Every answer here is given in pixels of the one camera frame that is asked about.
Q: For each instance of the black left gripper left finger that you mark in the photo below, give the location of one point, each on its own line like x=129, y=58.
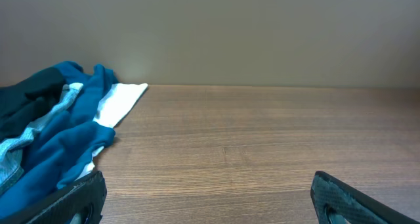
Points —
x=84, y=197

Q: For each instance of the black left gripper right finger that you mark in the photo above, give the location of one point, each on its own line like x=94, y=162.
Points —
x=336, y=202

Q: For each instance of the blue garment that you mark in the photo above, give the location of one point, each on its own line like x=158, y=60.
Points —
x=61, y=151

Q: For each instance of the white garment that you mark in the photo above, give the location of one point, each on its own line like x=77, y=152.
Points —
x=112, y=108

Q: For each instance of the dark garment under pile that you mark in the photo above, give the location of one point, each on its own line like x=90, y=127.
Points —
x=29, y=100

